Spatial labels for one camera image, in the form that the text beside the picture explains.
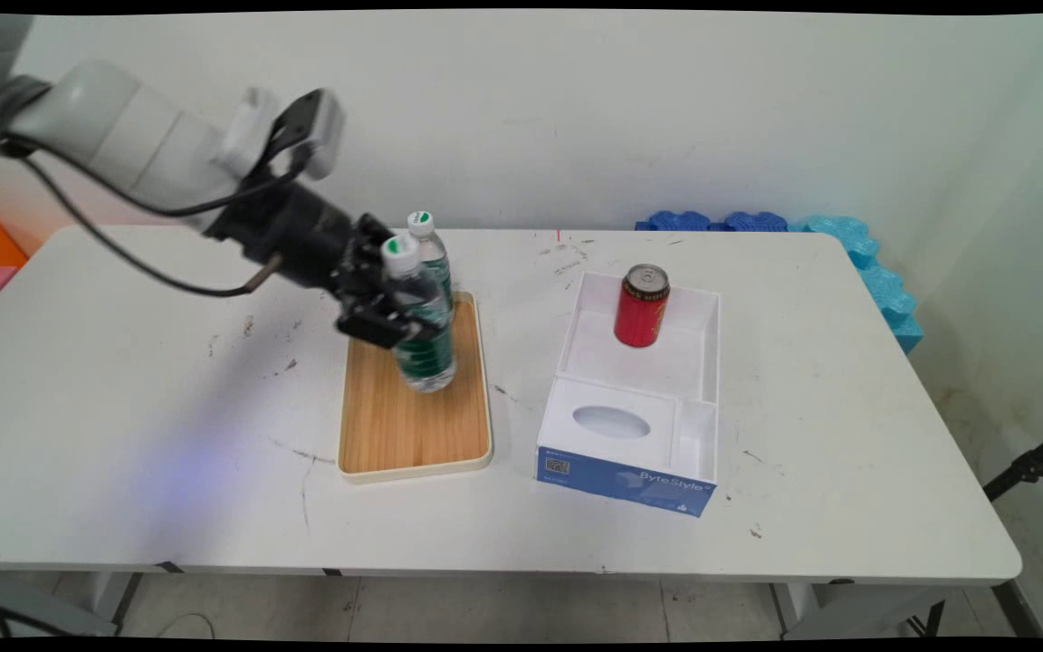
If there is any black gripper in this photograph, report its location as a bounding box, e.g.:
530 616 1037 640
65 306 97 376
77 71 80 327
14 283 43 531
205 181 439 351

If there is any green label water bottle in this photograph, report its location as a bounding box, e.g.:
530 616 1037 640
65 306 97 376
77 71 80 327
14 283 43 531
406 210 455 313
381 237 457 394

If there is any wooden tray with cream rim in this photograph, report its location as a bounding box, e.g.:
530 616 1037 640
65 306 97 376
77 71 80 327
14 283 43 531
337 290 494 484

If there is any red soda can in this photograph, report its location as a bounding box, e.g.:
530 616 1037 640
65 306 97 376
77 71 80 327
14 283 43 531
614 264 671 349

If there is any blue white cardboard box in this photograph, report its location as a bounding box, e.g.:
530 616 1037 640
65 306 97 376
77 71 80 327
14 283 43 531
535 270 722 518

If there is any dark blue foam mat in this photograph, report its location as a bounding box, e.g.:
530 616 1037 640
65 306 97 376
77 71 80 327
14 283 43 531
722 210 790 233
635 210 713 233

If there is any white table leg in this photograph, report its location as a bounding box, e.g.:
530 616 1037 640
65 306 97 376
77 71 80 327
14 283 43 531
78 570 144 637

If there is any light blue foam mat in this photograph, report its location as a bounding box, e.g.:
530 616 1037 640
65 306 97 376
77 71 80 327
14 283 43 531
789 215 925 356

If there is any black tripod stand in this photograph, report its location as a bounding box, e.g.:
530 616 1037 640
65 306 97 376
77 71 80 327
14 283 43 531
981 421 1043 503

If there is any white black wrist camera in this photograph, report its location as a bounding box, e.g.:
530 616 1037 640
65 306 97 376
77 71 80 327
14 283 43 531
218 86 346 182

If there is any black camera cable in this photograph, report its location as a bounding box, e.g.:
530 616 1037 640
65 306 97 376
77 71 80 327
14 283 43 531
28 136 314 220

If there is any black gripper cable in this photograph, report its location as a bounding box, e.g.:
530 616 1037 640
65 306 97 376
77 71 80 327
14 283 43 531
0 145 287 300

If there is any thin floor cable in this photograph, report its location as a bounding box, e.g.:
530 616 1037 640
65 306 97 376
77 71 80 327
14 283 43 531
153 611 216 640

